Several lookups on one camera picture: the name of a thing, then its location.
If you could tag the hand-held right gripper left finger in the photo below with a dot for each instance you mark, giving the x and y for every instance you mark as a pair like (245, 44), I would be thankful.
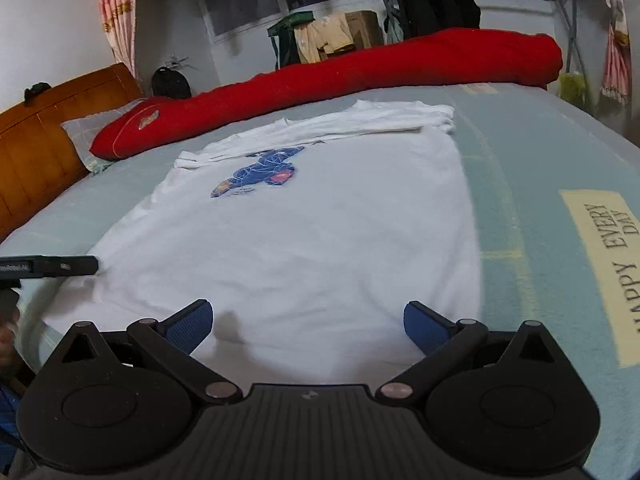
(192, 326)

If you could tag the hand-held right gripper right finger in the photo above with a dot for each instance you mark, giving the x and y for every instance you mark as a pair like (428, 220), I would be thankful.
(422, 330)

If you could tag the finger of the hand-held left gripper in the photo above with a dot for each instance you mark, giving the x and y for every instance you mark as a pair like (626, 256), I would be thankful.
(70, 265)

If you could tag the white printed t-shirt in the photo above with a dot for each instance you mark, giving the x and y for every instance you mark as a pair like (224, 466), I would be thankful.
(325, 240)

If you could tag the metal clothes rack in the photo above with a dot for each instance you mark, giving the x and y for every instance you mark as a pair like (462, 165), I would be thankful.
(570, 35)

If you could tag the person's left hand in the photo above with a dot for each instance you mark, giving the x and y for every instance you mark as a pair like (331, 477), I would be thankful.
(10, 347)

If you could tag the wooden headboard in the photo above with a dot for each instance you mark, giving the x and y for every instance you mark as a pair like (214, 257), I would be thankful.
(40, 145)

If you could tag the person's blue garment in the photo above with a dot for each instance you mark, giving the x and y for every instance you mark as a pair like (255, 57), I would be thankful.
(10, 410)

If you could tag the grey checked pillow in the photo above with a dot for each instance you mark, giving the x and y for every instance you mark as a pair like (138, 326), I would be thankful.
(87, 127)

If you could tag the light blue checked blanket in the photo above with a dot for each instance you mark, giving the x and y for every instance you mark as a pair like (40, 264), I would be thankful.
(540, 160)

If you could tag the black backpack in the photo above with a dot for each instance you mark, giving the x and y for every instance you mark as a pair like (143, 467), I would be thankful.
(171, 84)

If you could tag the pink patterned curtain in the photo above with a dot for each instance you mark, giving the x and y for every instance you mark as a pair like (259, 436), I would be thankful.
(615, 60)
(117, 15)

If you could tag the red rolled quilt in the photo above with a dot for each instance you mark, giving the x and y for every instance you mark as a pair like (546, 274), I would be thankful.
(350, 67)

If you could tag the yellow-green plastic bag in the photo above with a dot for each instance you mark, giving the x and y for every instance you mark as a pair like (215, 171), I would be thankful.
(572, 90)

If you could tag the teal garment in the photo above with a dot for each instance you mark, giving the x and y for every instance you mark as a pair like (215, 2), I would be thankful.
(392, 30)

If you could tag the cardboard box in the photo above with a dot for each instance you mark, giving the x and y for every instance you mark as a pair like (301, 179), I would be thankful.
(367, 27)

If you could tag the dark green chair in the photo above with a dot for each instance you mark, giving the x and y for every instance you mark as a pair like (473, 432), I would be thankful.
(282, 30)

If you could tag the plain black jacket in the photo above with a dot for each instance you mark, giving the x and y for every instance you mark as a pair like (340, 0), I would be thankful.
(462, 7)

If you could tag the black jacket with white badge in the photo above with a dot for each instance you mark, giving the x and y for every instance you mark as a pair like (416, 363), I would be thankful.
(417, 5)

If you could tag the wall hanger hook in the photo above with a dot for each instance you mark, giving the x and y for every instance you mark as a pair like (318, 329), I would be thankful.
(177, 61)

